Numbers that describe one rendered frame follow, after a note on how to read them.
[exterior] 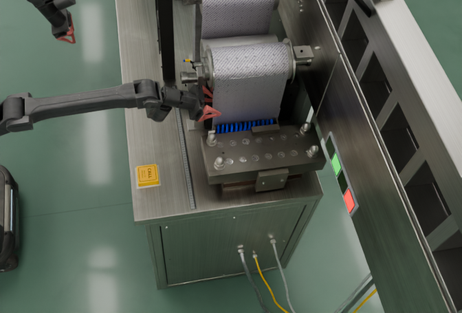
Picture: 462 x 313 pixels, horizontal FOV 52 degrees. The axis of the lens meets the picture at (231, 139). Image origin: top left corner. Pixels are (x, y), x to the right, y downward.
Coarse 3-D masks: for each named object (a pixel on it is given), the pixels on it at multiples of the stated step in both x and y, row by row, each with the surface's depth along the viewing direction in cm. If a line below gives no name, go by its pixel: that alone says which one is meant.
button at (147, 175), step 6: (138, 168) 164; (144, 168) 164; (150, 168) 164; (156, 168) 164; (138, 174) 163; (144, 174) 163; (150, 174) 163; (156, 174) 163; (138, 180) 161; (144, 180) 161; (150, 180) 162; (156, 180) 162
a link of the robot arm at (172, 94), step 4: (164, 88) 145; (168, 88) 144; (172, 88) 146; (164, 92) 144; (168, 92) 143; (172, 92) 144; (176, 92) 145; (164, 96) 143; (168, 96) 143; (172, 96) 144; (176, 96) 145; (164, 100) 143; (168, 100) 144; (172, 100) 144; (176, 100) 145; (164, 104) 145; (168, 104) 145; (172, 104) 145; (176, 104) 146; (160, 108) 147; (164, 108) 148
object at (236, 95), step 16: (224, 80) 145; (240, 80) 146; (256, 80) 148; (272, 80) 149; (224, 96) 151; (240, 96) 153; (256, 96) 154; (272, 96) 156; (224, 112) 158; (240, 112) 160
